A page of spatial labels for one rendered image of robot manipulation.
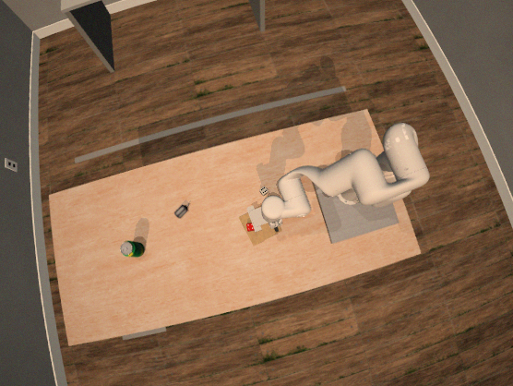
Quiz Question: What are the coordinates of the tan square mat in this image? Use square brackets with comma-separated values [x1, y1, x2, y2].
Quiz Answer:
[239, 213, 282, 246]

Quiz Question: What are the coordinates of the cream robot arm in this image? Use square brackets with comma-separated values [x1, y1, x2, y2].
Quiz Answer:
[247, 123, 430, 232]

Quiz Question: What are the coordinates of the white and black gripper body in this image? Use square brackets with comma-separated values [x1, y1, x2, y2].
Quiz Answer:
[268, 219, 282, 229]

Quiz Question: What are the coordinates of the green drink can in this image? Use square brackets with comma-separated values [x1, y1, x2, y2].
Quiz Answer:
[120, 241, 145, 257]

